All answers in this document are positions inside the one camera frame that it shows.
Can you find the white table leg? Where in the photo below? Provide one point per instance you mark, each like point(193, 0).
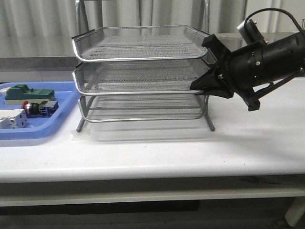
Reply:
point(295, 211)

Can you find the green terminal block module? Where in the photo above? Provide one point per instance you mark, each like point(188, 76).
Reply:
point(20, 93)

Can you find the red emergency push button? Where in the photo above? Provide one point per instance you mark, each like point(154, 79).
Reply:
point(44, 109)

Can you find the mesh tray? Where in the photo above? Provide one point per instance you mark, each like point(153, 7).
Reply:
point(138, 77)
point(137, 43)
point(140, 107)

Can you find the blue plastic tray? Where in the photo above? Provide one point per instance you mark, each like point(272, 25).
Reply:
point(39, 127)

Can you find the grey stone counter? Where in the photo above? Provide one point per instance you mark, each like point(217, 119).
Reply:
point(36, 58)

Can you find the silver wire rack frame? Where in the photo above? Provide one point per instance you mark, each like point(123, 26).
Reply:
point(207, 112)

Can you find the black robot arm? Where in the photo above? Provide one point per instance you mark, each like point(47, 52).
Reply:
point(289, 63)

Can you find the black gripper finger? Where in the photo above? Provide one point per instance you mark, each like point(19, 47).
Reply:
point(206, 82)
point(216, 91)

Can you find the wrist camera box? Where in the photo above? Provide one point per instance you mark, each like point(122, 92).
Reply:
point(250, 32)

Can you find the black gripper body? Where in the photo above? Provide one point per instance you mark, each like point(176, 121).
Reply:
point(240, 71)

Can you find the white curtain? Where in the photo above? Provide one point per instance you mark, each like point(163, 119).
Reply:
point(27, 26)

